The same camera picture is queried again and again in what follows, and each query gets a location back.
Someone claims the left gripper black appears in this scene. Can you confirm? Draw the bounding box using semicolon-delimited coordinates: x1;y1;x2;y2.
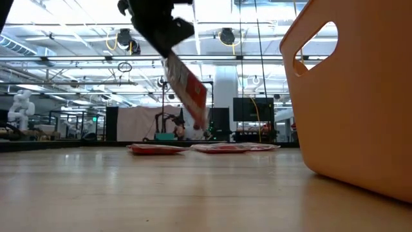
117;0;195;59

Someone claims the red Orville popcorn bag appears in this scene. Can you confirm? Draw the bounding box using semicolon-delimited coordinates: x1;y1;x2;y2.
126;143;189;156
189;142;255;155
244;142;281;152
160;50;209;130

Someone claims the orange plastic basket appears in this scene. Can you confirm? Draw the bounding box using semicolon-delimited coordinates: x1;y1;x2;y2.
279;0;412;204

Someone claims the white pillar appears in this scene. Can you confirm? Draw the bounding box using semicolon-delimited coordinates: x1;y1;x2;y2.
214;66;239;141

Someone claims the white fabric partition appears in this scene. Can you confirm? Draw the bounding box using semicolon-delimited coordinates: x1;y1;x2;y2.
116;105;181;142

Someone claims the person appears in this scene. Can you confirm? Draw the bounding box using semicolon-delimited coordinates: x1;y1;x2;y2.
172;115;207;141

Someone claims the teal box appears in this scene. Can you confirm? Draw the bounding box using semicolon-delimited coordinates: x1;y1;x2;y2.
154;132;176;141

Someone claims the large black monitor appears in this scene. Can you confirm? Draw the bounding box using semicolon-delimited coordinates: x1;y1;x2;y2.
232;97;275;122

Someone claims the black partition panel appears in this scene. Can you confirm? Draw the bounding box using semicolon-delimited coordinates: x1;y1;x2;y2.
105;106;119;142

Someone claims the white humanoid robot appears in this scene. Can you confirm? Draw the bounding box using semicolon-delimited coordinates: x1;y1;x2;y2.
6;89;36;132

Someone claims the black cable reel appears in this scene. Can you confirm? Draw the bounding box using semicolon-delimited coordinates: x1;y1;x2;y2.
220;27;236;46
116;28;142;55

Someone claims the black hanging ring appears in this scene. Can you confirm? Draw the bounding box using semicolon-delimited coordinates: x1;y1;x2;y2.
117;61;133;73

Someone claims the yellow hanging cable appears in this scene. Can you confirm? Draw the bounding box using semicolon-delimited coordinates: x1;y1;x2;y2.
249;95;262;143

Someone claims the black aluminium rig frame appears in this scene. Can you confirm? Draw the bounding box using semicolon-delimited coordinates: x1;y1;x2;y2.
0;139;300;154

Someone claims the black vacuum hose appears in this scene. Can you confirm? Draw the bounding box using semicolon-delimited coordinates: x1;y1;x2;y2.
0;121;26;140

